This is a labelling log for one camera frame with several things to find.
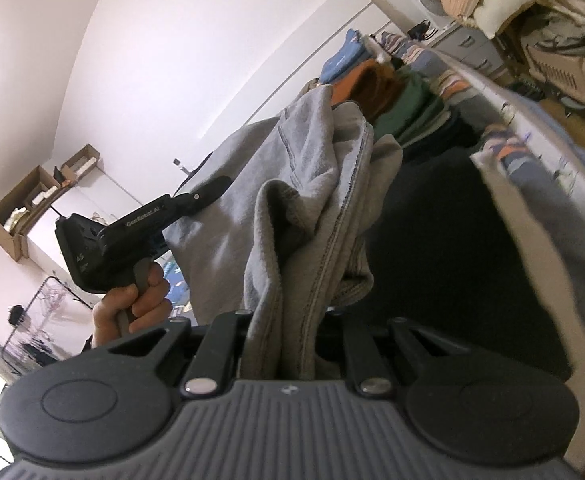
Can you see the beige grey bag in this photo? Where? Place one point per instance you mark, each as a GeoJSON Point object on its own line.
{"type": "Point", "coordinates": [562, 65]}

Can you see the grey sweatshirt with black trim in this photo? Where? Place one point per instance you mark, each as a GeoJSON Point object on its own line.
{"type": "Point", "coordinates": [297, 200]}

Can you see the blue printed pillow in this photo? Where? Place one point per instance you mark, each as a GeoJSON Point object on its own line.
{"type": "Point", "coordinates": [177, 285]}

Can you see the person's left hand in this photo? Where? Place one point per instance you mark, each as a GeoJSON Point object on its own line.
{"type": "Point", "coordinates": [110, 315]}

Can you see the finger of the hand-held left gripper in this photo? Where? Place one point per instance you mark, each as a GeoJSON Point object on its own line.
{"type": "Point", "coordinates": [212, 190]}

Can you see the large cardboard box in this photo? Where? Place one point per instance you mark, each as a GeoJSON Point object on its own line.
{"type": "Point", "coordinates": [12, 210]}

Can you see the small cardboard box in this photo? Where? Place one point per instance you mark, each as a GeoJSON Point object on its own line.
{"type": "Point", "coordinates": [80, 162]}

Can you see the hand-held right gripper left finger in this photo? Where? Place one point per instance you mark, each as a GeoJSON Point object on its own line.
{"type": "Point", "coordinates": [222, 340]}

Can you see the rust brown folded sweater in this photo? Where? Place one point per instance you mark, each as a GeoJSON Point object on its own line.
{"type": "Point", "coordinates": [367, 90]}

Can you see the striped blanket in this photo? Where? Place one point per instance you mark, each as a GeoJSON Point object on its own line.
{"type": "Point", "coordinates": [422, 57]}

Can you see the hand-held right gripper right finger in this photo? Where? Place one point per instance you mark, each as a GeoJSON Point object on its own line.
{"type": "Point", "coordinates": [367, 360]}

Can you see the light blue folded sweater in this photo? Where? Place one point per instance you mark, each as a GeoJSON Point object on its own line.
{"type": "Point", "coordinates": [345, 55]}

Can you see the dark green folded sweater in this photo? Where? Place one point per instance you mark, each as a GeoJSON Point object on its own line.
{"type": "Point", "coordinates": [412, 105]}

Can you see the grey drawer cabinet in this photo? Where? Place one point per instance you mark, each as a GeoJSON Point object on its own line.
{"type": "Point", "coordinates": [465, 50]}

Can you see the black printed garment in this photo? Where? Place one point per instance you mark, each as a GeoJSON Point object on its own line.
{"type": "Point", "coordinates": [447, 260]}

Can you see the white headboard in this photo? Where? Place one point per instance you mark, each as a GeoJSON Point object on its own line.
{"type": "Point", "coordinates": [297, 60]}

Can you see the white cushion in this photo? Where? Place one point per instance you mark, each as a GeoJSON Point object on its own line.
{"type": "Point", "coordinates": [502, 2]}

